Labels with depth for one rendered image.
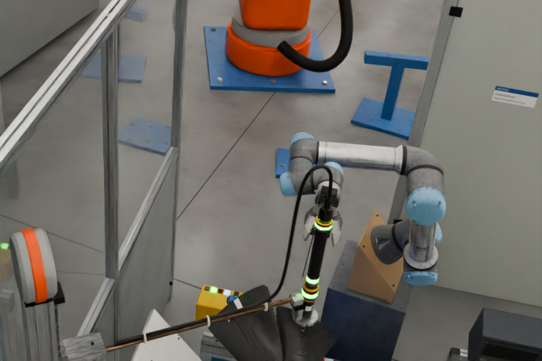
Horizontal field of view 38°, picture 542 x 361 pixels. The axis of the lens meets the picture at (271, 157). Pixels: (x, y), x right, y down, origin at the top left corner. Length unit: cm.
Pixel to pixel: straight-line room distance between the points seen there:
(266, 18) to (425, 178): 361
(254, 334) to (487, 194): 215
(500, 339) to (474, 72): 151
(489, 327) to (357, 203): 244
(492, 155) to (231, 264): 154
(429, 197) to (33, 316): 121
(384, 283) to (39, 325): 147
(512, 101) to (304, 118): 217
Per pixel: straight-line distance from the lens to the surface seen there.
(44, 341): 190
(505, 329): 274
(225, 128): 551
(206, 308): 279
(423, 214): 247
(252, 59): 603
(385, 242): 294
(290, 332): 258
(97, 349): 200
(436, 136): 400
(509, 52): 378
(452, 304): 455
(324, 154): 251
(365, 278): 297
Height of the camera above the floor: 312
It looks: 36 degrees down
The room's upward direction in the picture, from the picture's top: 8 degrees clockwise
